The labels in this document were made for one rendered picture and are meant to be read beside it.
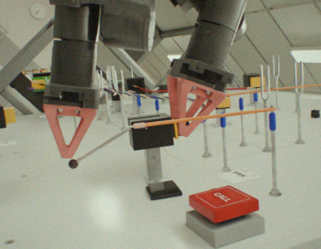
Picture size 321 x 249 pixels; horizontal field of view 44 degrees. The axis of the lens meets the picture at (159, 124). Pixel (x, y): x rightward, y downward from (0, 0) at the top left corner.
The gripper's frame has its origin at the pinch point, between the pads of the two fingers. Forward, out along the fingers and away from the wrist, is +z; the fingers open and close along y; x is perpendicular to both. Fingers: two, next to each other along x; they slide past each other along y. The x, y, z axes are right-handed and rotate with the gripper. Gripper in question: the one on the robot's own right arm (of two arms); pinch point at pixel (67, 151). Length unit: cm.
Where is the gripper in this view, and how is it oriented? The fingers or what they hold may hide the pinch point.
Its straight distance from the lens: 54.7
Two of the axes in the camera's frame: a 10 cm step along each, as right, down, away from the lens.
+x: -9.7, -0.7, -2.4
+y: -2.2, -1.8, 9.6
